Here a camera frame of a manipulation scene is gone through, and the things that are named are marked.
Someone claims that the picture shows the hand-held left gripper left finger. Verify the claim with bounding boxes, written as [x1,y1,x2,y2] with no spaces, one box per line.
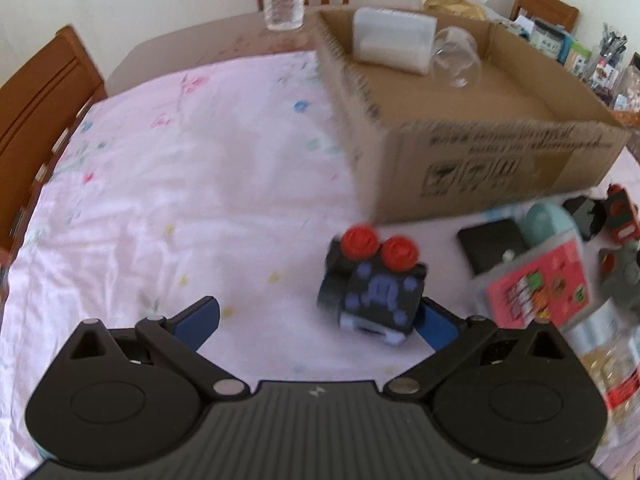
[67,296,248,403]

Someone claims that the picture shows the cardboard box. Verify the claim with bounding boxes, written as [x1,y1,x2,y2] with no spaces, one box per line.
[310,6,633,226]

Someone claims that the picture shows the black rectangular case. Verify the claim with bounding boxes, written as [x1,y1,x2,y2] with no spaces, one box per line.
[457,217,531,278]

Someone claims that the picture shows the pen holder with pens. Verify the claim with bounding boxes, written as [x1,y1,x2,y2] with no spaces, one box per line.
[592,22,628,91]

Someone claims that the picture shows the grey toy vehicle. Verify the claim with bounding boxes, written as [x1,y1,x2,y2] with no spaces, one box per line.
[597,240,640,313]

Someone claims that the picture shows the teal round object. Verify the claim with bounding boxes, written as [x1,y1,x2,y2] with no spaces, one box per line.
[520,202,583,248]

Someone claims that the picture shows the glass jar dark lid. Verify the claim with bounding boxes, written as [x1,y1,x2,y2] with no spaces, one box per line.
[529,17,571,63]

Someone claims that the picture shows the black toy car red wheels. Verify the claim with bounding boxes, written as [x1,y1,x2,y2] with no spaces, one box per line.
[316,224,430,348]

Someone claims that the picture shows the red toy train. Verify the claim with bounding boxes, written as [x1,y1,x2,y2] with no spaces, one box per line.
[605,183,640,246]

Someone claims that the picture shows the translucent plastic container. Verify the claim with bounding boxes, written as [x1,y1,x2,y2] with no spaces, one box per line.
[351,7,438,76]

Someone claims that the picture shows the clear bottle silver cap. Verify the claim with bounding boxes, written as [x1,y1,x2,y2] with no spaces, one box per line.
[562,300,640,451]

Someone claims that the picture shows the small black object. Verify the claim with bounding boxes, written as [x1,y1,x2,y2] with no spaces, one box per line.
[562,194,608,238]

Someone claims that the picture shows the yellow snack bag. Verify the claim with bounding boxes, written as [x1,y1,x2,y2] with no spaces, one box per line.
[417,0,488,21]

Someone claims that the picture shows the pink floral tablecloth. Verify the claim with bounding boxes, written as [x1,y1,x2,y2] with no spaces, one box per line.
[0,50,640,480]

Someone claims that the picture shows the clear glass cup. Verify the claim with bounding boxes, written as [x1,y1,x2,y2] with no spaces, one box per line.
[431,27,483,88]

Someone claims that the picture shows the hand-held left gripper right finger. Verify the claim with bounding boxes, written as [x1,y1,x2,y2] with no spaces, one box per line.
[382,297,576,403]

